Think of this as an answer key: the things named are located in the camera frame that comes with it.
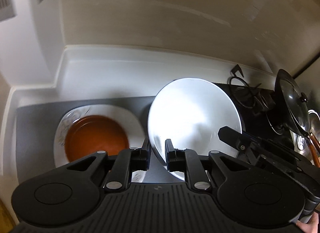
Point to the person's right hand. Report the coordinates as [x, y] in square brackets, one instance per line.
[311, 226]

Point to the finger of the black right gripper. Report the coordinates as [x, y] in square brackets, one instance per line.
[233, 138]

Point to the white square plate on mat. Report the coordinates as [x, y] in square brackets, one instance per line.
[123, 117]

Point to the grey table mat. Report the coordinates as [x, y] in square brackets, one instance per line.
[36, 126]

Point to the white round bowl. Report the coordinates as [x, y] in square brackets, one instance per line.
[190, 112]

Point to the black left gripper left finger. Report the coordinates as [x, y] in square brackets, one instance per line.
[140, 157]

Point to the black gas stove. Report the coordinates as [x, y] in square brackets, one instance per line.
[260, 117]

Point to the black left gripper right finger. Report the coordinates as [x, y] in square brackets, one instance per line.
[175, 158]

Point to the brown round plate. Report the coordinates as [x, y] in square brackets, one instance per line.
[94, 133]

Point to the black wok with lid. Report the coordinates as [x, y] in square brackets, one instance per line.
[292, 102]

